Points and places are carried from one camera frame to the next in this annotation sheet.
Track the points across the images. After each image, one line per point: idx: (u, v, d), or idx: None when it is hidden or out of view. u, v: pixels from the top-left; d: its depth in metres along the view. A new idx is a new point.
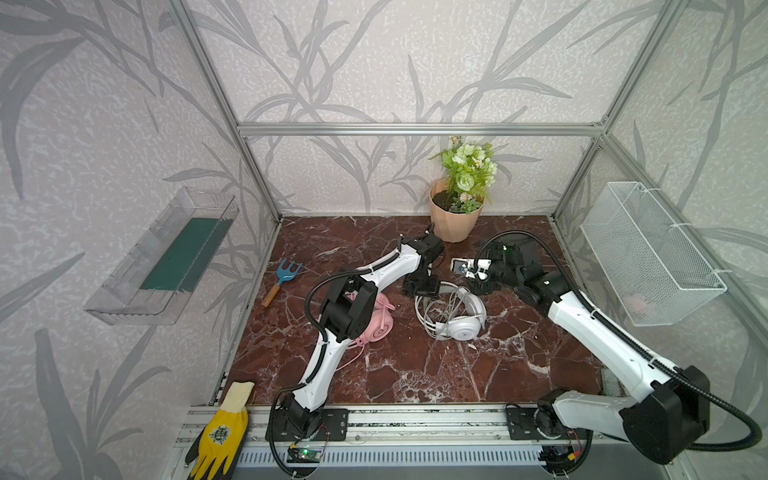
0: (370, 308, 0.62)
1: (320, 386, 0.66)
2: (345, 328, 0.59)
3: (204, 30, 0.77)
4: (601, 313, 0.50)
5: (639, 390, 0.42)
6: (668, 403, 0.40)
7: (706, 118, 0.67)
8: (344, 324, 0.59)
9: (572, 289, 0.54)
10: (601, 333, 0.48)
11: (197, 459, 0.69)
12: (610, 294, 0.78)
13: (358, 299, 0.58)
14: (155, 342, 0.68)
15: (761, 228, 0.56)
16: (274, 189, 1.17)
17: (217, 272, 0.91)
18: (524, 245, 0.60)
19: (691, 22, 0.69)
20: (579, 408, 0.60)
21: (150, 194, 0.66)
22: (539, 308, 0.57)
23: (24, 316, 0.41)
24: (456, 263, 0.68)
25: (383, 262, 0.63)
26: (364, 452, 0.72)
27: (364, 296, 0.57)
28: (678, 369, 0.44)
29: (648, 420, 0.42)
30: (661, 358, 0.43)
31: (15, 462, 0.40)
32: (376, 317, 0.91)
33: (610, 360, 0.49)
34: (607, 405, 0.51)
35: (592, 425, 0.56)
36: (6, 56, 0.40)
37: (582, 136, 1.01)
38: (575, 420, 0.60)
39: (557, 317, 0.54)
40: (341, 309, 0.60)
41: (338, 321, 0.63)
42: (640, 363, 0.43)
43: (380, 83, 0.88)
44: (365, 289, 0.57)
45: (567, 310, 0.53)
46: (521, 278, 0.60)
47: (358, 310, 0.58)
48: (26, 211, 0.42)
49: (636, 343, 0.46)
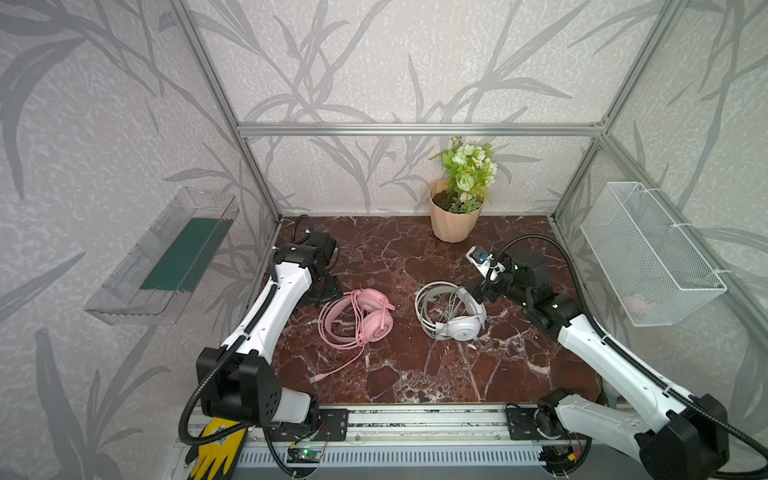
0: (267, 381, 0.43)
1: (294, 408, 0.61)
2: (252, 420, 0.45)
3: (204, 30, 0.77)
4: (612, 339, 0.49)
5: (655, 419, 0.41)
6: (684, 433, 0.39)
7: (706, 118, 0.67)
8: (249, 414, 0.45)
9: (584, 314, 0.54)
10: (613, 360, 0.48)
11: (197, 459, 0.69)
12: (610, 295, 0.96)
13: (244, 385, 0.44)
14: (155, 342, 0.68)
15: (761, 228, 0.56)
16: (274, 189, 1.17)
17: (217, 272, 0.91)
18: (538, 267, 0.58)
19: (690, 23, 0.70)
20: (586, 416, 0.58)
21: (150, 194, 0.66)
22: (548, 332, 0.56)
23: (25, 317, 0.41)
24: (478, 250, 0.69)
25: (257, 314, 0.46)
26: (363, 452, 0.72)
27: (249, 382, 0.42)
28: (693, 399, 0.44)
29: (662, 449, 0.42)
30: (676, 386, 0.43)
31: (15, 462, 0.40)
32: (376, 316, 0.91)
33: (624, 389, 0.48)
34: (619, 423, 0.50)
35: (596, 433, 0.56)
36: (6, 56, 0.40)
37: (582, 137, 1.01)
38: (579, 428, 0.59)
39: (568, 342, 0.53)
40: (232, 404, 0.44)
41: (239, 416, 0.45)
42: (654, 391, 0.43)
43: (379, 84, 0.88)
44: (243, 369, 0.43)
45: (577, 335, 0.53)
46: (531, 299, 0.60)
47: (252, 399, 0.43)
48: (27, 211, 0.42)
49: (649, 371, 0.45)
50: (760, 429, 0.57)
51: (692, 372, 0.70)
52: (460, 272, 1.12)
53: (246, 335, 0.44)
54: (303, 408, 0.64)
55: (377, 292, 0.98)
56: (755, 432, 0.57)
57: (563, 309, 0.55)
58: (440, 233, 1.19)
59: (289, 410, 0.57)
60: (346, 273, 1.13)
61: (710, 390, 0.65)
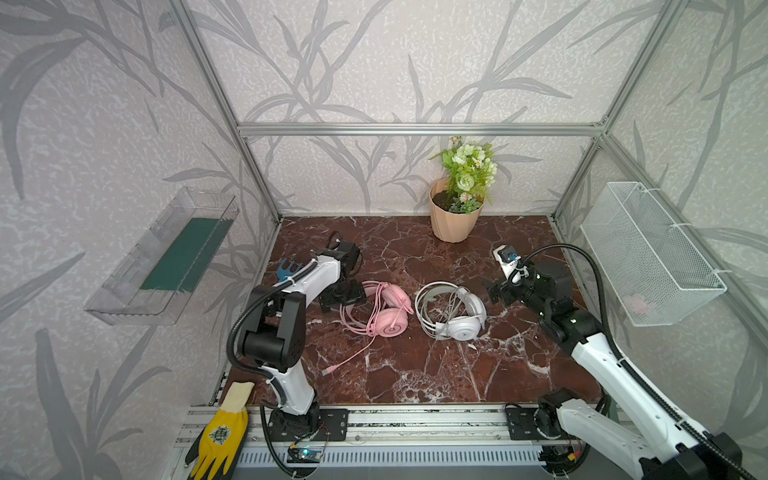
0: (301, 323, 0.51)
1: (302, 394, 0.63)
2: (279, 359, 0.51)
3: (204, 30, 0.77)
4: (629, 362, 0.49)
5: (663, 448, 0.40)
6: (693, 468, 0.39)
7: (706, 118, 0.67)
8: (275, 354, 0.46)
9: (603, 333, 0.53)
10: (624, 381, 0.47)
11: (197, 459, 0.69)
12: (611, 295, 0.78)
13: (284, 316, 0.49)
14: (155, 342, 0.68)
15: (761, 228, 0.56)
16: (274, 189, 1.17)
17: (217, 272, 0.91)
18: (561, 279, 0.56)
19: (690, 23, 0.70)
20: (590, 426, 0.57)
21: (150, 194, 0.66)
22: (563, 346, 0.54)
23: (25, 316, 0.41)
24: (507, 249, 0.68)
25: (304, 272, 0.56)
26: (364, 452, 0.72)
27: (292, 310, 0.49)
28: (707, 435, 0.42)
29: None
30: (691, 420, 0.42)
31: (15, 462, 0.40)
32: (391, 313, 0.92)
33: (634, 413, 0.47)
34: (624, 441, 0.50)
35: (595, 442, 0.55)
36: (6, 56, 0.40)
37: (582, 136, 1.01)
38: (577, 433, 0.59)
39: (581, 359, 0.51)
40: (267, 336, 0.49)
41: (265, 353, 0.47)
42: (666, 422, 0.42)
43: (380, 84, 0.88)
44: (290, 299, 0.49)
45: (592, 353, 0.52)
46: (549, 311, 0.59)
47: (289, 327, 0.49)
48: (27, 211, 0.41)
49: (663, 399, 0.44)
50: (759, 429, 0.57)
51: (692, 372, 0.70)
52: (460, 272, 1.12)
53: (293, 281, 0.53)
54: (308, 395, 0.65)
55: (401, 292, 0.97)
56: (755, 433, 0.57)
57: (582, 325, 0.54)
58: (440, 233, 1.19)
59: (297, 387, 0.61)
60: None
61: (710, 389, 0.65)
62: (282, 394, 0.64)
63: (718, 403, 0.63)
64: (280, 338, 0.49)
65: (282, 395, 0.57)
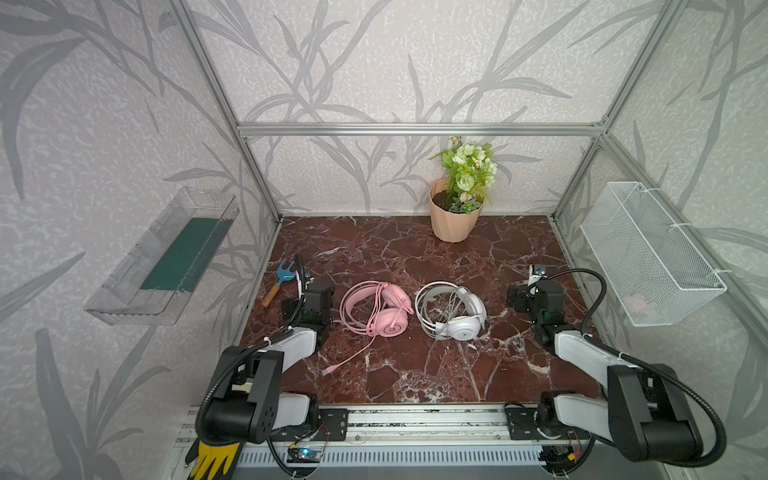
0: (275, 386, 0.46)
1: (296, 407, 0.61)
2: (248, 430, 0.43)
3: (204, 30, 0.77)
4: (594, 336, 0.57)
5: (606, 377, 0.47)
6: (625, 375, 0.45)
7: (706, 118, 0.67)
8: (244, 427, 0.43)
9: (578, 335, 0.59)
10: (581, 344, 0.58)
11: (198, 459, 0.69)
12: (611, 295, 0.78)
13: (259, 379, 0.44)
14: (155, 342, 0.68)
15: (761, 228, 0.56)
16: (274, 189, 1.17)
17: (217, 272, 0.91)
18: (554, 294, 0.70)
19: (690, 23, 0.70)
20: (578, 405, 0.59)
21: (150, 194, 0.66)
22: (548, 346, 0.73)
23: (25, 316, 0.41)
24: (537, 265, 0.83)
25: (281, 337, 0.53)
26: (364, 452, 0.72)
27: (267, 366, 0.45)
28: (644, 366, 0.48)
29: (614, 402, 0.46)
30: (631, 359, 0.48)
31: (15, 462, 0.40)
32: (390, 312, 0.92)
33: (594, 367, 0.54)
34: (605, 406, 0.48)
35: (584, 421, 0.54)
36: (6, 56, 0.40)
37: (583, 137, 1.01)
38: (574, 424, 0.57)
39: (561, 349, 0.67)
40: (238, 402, 0.43)
41: (233, 427, 0.43)
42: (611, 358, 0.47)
43: (380, 84, 0.88)
44: (265, 359, 0.46)
45: (567, 335, 0.62)
46: (541, 318, 0.71)
47: (263, 386, 0.44)
48: (27, 211, 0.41)
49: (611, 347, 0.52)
50: (759, 430, 0.57)
51: (692, 372, 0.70)
52: (460, 272, 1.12)
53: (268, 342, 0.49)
54: (305, 406, 0.65)
55: (401, 291, 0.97)
56: (755, 433, 0.57)
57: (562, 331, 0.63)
58: (440, 233, 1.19)
59: (289, 413, 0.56)
60: (346, 273, 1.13)
61: (710, 390, 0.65)
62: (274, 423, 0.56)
63: (718, 403, 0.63)
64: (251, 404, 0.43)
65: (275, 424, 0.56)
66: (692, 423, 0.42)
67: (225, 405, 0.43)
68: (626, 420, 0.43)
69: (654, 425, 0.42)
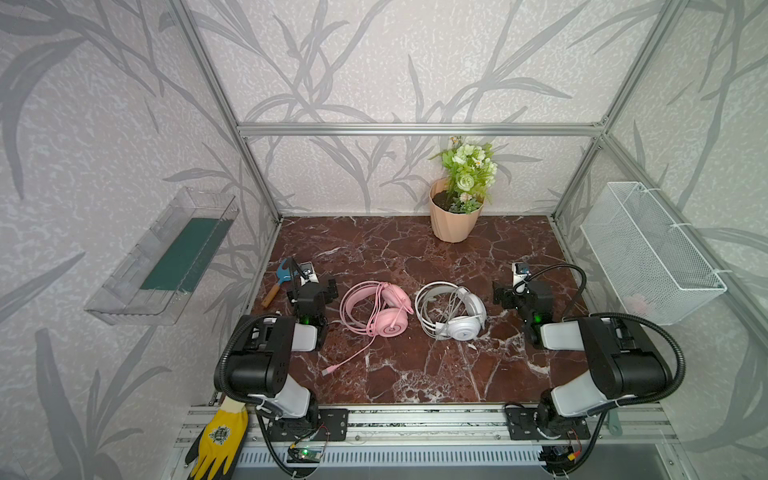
0: (287, 347, 0.50)
1: (298, 398, 0.62)
2: (264, 384, 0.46)
3: (204, 30, 0.77)
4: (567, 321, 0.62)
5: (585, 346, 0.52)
6: (591, 321, 0.51)
7: (706, 118, 0.67)
8: (260, 379, 0.46)
9: None
10: (559, 325, 0.65)
11: (197, 459, 0.69)
12: (610, 295, 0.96)
13: (274, 339, 0.48)
14: (155, 342, 0.68)
15: (761, 229, 0.57)
16: (274, 189, 1.17)
17: (217, 271, 0.91)
18: (543, 295, 0.73)
19: (691, 23, 0.69)
20: (568, 385, 0.62)
21: (149, 194, 0.66)
22: (535, 344, 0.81)
23: (25, 317, 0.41)
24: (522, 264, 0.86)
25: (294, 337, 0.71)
26: (364, 452, 0.72)
27: (284, 326, 0.50)
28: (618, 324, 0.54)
29: (591, 350, 0.51)
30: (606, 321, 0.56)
31: (15, 462, 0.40)
32: (389, 313, 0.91)
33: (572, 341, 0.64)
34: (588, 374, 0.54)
35: (578, 398, 0.60)
36: (6, 56, 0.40)
37: (583, 136, 1.01)
38: (576, 411, 0.70)
39: (548, 343, 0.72)
40: (253, 357, 0.46)
41: (250, 382, 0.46)
42: None
43: (380, 83, 0.88)
44: (278, 324, 0.50)
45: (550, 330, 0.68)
46: (529, 318, 0.76)
47: (279, 342, 0.48)
48: (26, 211, 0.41)
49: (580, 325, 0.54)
50: (759, 430, 0.57)
51: (693, 372, 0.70)
52: (460, 272, 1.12)
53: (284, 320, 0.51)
54: (305, 400, 0.65)
55: (401, 292, 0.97)
56: (755, 433, 0.57)
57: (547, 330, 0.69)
58: (440, 233, 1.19)
59: (292, 399, 0.60)
60: (346, 273, 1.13)
61: (710, 389, 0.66)
62: (276, 411, 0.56)
63: (719, 403, 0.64)
64: (265, 361, 0.46)
65: (276, 411, 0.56)
66: (660, 357, 0.47)
67: (240, 359, 0.46)
68: (602, 360, 0.48)
69: (625, 357, 0.47)
